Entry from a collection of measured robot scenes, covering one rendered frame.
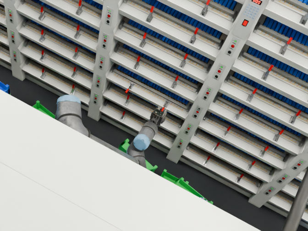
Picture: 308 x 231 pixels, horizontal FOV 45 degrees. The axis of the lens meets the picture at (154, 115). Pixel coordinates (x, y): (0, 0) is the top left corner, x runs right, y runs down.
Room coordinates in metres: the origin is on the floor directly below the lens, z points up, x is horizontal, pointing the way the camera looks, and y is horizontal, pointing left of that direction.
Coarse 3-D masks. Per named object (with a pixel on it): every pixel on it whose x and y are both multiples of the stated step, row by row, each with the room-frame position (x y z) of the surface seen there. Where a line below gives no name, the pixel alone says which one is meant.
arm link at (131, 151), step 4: (132, 144) 1.20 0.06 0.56; (128, 148) 1.20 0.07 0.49; (132, 148) 1.18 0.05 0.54; (136, 148) 1.18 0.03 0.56; (128, 152) 1.18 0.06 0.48; (132, 152) 1.17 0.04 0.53; (136, 152) 1.17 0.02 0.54; (140, 152) 1.18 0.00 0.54; (132, 156) 1.14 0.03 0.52; (144, 156) 1.17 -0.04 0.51
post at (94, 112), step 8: (104, 0) 1.66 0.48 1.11; (112, 0) 1.65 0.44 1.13; (104, 8) 1.66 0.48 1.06; (112, 8) 1.65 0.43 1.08; (104, 16) 1.66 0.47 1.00; (112, 16) 1.65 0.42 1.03; (120, 16) 1.70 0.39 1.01; (104, 24) 1.65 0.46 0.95; (112, 24) 1.65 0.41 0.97; (104, 32) 1.65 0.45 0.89; (112, 32) 1.65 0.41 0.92; (112, 40) 1.64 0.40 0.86; (96, 56) 1.66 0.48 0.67; (104, 56) 1.65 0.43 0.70; (96, 64) 1.66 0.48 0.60; (104, 64) 1.65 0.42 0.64; (96, 72) 1.66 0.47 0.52; (104, 72) 1.65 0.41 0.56; (104, 80) 1.64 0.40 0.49; (96, 88) 1.65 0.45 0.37; (88, 112) 1.66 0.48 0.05; (96, 112) 1.65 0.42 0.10; (96, 120) 1.65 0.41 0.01
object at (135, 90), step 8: (112, 64) 1.71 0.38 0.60; (112, 72) 1.69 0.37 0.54; (112, 80) 1.64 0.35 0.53; (120, 80) 1.66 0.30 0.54; (136, 88) 1.64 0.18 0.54; (144, 96) 1.61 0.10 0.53; (152, 96) 1.62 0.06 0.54; (160, 104) 1.59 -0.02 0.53; (168, 104) 1.60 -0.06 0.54; (192, 104) 1.62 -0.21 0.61; (176, 112) 1.57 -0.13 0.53; (184, 112) 1.59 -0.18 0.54; (184, 120) 1.57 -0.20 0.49
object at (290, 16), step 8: (272, 0) 1.58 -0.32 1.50; (280, 0) 1.60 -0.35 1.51; (288, 0) 1.59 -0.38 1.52; (296, 0) 1.60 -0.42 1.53; (304, 0) 1.62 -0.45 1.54; (272, 8) 1.55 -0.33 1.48; (280, 8) 1.56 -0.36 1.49; (288, 8) 1.57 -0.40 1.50; (296, 8) 1.59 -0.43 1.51; (304, 8) 1.58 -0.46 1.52; (272, 16) 1.54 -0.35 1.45; (280, 16) 1.53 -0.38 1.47; (288, 16) 1.54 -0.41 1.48; (296, 16) 1.55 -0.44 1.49; (304, 16) 1.54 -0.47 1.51; (288, 24) 1.53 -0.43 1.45; (296, 24) 1.52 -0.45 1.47; (304, 24) 1.52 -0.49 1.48; (304, 32) 1.52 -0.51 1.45
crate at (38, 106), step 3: (36, 102) 1.56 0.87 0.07; (39, 102) 1.57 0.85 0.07; (33, 105) 1.53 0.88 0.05; (36, 105) 1.55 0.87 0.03; (39, 105) 1.57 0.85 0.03; (42, 105) 1.56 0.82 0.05; (36, 108) 1.55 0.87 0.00; (39, 108) 1.56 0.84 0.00; (42, 108) 1.55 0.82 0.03; (45, 108) 1.55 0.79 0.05; (42, 111) 1.54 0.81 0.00; (45, 111) 1.54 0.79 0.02; (48, 111) 1.54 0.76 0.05; (48, 114) 1.54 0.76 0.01; (51, 114) 1.52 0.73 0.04; (54, 117) 1.51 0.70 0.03
